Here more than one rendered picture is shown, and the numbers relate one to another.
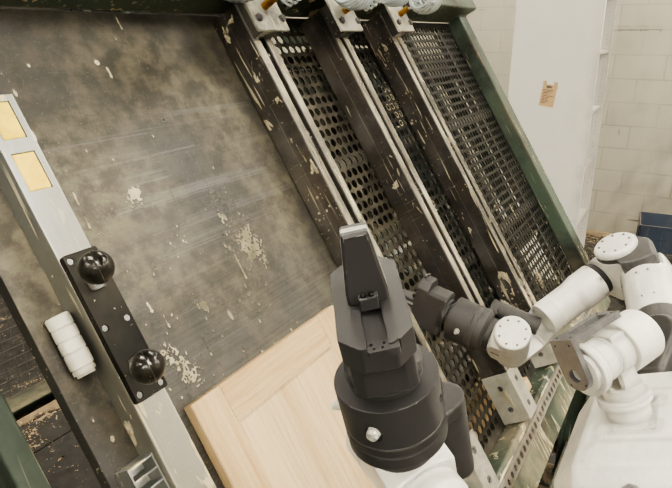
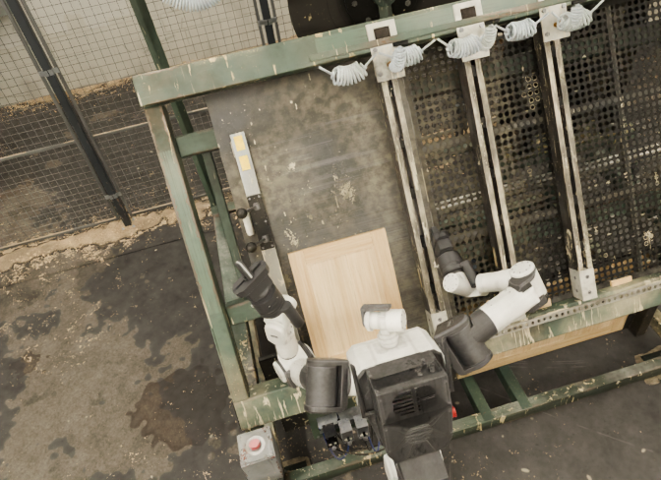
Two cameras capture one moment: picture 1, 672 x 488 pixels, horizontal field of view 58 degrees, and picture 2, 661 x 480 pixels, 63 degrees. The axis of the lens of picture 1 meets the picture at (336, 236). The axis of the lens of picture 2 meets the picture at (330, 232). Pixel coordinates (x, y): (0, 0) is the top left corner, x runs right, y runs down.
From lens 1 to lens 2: 137 cm
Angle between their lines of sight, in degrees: 50
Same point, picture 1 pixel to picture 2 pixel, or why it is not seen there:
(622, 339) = (384, 319)
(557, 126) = not seen: outside the picture
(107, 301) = (259, 214)
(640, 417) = (384, 346)
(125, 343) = (262, 230)
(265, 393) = (324, 258)
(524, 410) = not seen: hidden behind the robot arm
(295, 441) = (332, 279)
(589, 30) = not seen: outside the picture
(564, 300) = (487, 280)
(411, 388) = (259, 301)
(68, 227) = (253, 185)
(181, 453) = (274, 270)
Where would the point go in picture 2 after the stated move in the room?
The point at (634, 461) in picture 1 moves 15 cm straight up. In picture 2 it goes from (357, 355) to (352, 325)
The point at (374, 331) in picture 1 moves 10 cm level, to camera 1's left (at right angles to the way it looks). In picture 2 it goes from (241, 286) to (220, 270)
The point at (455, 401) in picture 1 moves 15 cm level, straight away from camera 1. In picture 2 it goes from (284, 308) to (328, 284)
